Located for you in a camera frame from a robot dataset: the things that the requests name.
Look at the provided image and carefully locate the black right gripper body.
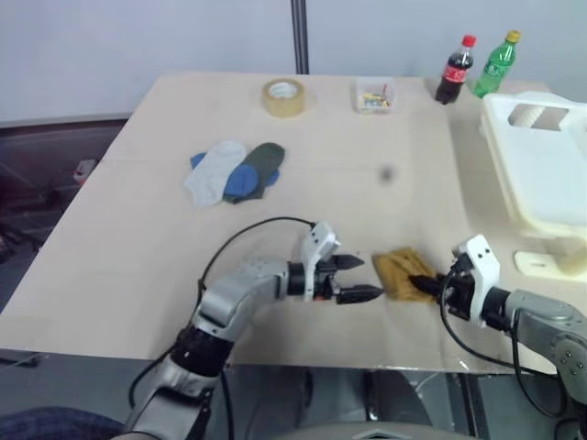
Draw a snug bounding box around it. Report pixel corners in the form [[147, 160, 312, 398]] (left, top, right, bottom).
[[441, 254, 477, 323]]

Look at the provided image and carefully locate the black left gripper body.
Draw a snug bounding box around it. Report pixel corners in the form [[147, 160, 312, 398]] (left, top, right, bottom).
[[313, 256, 341, 304]]

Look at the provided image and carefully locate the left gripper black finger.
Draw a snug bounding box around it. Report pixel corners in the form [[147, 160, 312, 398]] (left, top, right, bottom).
[[333, 253, 366, 272], [336, 284, 384, 306]]

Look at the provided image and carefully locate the mustard yellow sock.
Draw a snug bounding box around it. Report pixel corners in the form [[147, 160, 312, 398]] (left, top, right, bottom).
[[371, 247, 440, 304]]

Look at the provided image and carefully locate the white plastic bin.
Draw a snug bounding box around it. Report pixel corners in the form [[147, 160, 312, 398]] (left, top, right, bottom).
[[478, 90, 587, 240]]

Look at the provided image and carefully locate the clear plastic box of clips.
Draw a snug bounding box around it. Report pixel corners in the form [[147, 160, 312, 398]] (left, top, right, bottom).
[[351, 76, 398, 115]]

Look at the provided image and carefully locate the white plastic part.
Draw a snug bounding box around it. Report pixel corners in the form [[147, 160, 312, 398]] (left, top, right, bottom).
[[513, 236, 587, 278]]

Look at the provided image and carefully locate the dark green sock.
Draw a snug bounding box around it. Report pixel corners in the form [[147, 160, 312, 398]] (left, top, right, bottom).
[[222, 142, 287, 205]]

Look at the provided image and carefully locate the light grey white sock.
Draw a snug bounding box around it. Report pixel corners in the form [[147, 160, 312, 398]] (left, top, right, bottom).
[[183, 140, 249, 208]]

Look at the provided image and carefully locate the roll of clear packing tape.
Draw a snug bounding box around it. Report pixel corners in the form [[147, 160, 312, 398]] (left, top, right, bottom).
[[260, 78, 308, 120]]

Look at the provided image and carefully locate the cola bottle with red cap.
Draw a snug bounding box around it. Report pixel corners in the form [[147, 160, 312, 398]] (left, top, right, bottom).
[[434, 33, 479, 106]]

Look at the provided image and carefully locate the green soda bottle yellow cap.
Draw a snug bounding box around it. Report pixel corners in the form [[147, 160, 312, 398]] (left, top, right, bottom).
[[468, 28, 523, 99]]

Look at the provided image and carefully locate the red and grey tool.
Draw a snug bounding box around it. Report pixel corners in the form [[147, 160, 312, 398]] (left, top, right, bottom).
[[72, 159, 95, 185]]

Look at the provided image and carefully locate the blue denim cloth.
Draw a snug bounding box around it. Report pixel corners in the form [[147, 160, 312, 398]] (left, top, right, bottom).
[[0, 404, 123, 440]]

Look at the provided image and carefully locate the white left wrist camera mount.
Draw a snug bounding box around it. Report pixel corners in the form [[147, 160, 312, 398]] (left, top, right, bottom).
[[299, 220, 344, 303]]

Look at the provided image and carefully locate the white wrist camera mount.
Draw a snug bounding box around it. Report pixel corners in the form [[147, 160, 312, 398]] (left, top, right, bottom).
[[299, 220, 344, 303], [450, 234, 502, 330]]

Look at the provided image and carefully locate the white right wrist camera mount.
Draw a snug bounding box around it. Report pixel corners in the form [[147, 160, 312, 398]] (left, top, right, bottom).
[[450, 234, 502, 330]]

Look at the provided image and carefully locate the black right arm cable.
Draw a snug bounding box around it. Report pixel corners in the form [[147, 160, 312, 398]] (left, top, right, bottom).
[[438, 269, 568, 416]]

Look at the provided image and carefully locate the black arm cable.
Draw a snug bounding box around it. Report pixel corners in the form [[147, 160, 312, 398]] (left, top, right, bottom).
[[438, 269, 568, 416], [197, 215, 319, 295]]

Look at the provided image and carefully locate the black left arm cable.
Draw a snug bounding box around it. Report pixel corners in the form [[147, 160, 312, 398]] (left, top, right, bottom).
[[197, 215, 319, 295]]

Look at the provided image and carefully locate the black metal post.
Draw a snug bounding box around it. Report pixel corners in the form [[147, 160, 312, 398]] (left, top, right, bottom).
[[290, 0, 310, 75]]

